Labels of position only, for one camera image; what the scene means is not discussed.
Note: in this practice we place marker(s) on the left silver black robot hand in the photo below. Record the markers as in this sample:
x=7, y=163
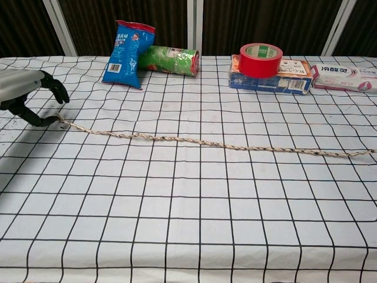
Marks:
x=17, y=85

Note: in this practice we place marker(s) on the green cylindrical chip can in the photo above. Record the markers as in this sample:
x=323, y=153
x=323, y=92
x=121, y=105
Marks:
x=171, y=60

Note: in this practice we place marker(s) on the white metal frame post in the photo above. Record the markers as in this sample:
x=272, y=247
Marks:
x=195, y=23
x=60, y=26
x=337, y=26

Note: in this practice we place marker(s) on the white black grid tablecloth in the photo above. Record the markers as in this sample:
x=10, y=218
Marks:
x=188, y=191

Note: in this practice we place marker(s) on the pink white toothpaste box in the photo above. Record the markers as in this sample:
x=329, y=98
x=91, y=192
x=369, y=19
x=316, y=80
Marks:
x=341, y=76

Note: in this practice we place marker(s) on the red tape roll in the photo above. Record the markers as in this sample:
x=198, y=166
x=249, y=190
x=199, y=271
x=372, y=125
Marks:
x=259, y=63

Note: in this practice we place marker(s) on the blue orange tissue pack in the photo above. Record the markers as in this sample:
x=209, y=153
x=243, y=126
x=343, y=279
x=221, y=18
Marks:
x=291, y=81

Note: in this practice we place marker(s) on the blue snack bag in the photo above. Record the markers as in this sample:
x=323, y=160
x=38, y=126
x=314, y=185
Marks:
x=126, y=56

